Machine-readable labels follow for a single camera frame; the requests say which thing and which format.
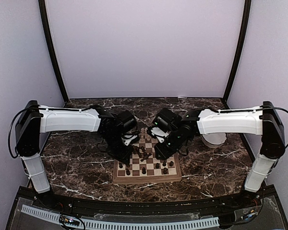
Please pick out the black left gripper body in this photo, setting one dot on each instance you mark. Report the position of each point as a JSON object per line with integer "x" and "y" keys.
{"x": 115, "y": 148}

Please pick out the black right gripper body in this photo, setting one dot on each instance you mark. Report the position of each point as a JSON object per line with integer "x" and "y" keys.
{"x": 175, "y": 143}

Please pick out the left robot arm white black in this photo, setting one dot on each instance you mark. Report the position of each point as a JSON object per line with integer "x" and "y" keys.
{"x": 119, "y": 131}

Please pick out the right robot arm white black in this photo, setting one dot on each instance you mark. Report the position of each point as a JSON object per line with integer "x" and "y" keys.
{"x": 172, "y": 131}

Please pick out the pile of dark chess pieces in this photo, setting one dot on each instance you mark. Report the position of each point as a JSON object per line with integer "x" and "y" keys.
{"x": 141, "y": 152}

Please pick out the wooden chess board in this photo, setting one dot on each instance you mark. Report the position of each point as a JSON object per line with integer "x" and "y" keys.
{"x": 152, "y": 175}

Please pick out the white king piece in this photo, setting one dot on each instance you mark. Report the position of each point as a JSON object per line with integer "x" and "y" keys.
{"x": 142, "y": 133}

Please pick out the white scalloped bowl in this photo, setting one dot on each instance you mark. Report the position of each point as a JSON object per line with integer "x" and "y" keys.
{"x": 214, "y": 140}

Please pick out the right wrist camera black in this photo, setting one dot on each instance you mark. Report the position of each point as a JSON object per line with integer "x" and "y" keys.
{"x": 167, "y": 120}

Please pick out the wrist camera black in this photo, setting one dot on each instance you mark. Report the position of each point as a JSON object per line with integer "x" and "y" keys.
{"x": 167, "y": 120}
{"x": 125, "y": 121}

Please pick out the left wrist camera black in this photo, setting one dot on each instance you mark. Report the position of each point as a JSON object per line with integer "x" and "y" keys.
{"x": 125, "y": 121}

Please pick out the black front rail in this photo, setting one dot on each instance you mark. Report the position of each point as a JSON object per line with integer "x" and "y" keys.
{"x": 91, "y": 207}

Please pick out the white slotted cable duct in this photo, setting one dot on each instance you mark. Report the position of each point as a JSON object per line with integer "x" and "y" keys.
{"x": 107, "y": 222}

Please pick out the right black corner post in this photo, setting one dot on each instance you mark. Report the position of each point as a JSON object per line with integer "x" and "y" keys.
{"x": 239, "y": 49}

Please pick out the black corner post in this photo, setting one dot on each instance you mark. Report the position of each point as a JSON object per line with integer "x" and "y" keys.
{"x": 239, "y": 49}
{"x": 51, "y": 49}

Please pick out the left black corner post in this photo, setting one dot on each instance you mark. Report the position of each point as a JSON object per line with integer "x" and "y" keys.
{"x": 51, "y": 49}

